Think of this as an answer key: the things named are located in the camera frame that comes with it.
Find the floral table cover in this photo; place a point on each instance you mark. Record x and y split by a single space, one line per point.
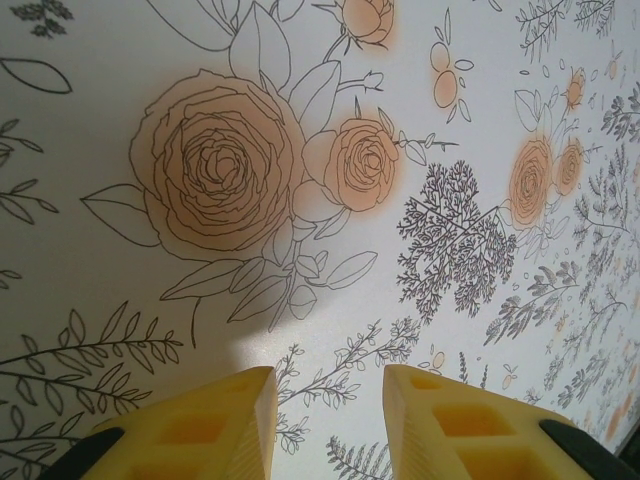
450 125

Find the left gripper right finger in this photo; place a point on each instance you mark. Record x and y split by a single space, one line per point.
450 450

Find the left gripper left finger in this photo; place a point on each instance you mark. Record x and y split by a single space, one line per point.
230 440

